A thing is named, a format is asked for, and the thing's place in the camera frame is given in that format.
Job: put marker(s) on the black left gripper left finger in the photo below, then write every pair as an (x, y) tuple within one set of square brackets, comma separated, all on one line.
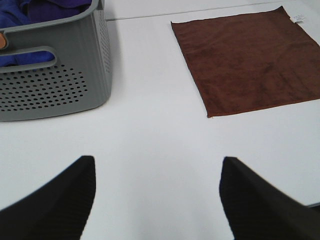
[(58, 210)]

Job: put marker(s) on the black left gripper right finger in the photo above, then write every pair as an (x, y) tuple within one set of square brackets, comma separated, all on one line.
[(256, 210)]

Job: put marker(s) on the brown towel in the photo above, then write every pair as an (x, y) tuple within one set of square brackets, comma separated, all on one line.
[(249, 62)]

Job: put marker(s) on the grey perforated plastic basket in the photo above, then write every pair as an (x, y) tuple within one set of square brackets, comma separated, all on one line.
[(79, 78)]

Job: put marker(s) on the purple towel in basket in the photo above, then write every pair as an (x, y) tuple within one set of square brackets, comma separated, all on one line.
[(48, 10)]

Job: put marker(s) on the blue towel in basket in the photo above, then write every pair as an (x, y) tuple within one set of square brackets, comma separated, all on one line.
[(12, 15)]

